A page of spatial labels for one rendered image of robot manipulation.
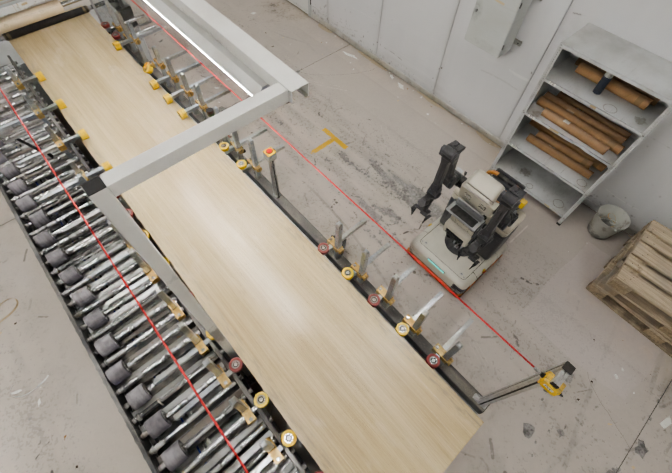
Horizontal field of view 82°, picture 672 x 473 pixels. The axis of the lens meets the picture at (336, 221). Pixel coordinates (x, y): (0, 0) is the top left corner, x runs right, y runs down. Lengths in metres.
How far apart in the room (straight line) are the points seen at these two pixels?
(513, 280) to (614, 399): 1.15
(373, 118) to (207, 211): 2.59
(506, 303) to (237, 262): 2.39
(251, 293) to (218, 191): 0.88
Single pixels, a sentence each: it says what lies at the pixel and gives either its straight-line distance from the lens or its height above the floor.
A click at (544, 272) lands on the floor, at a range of 4.13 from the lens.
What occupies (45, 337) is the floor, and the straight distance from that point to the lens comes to 4.09.
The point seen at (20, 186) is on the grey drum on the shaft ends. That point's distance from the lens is 3.83.
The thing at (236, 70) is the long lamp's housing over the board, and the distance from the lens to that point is 1.52.
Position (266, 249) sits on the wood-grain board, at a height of 0.90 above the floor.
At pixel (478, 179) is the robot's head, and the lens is 2.61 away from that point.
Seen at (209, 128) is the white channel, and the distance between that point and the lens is 1.18.
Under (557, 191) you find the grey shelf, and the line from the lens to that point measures 4.57.
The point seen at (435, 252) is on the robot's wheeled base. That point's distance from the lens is 3.49.
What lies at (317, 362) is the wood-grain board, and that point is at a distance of 2.41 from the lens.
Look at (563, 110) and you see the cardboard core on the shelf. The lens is 4.03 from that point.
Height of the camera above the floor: 3.25
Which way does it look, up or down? 58 degrees down
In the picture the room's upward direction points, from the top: 3 degrees clockwise
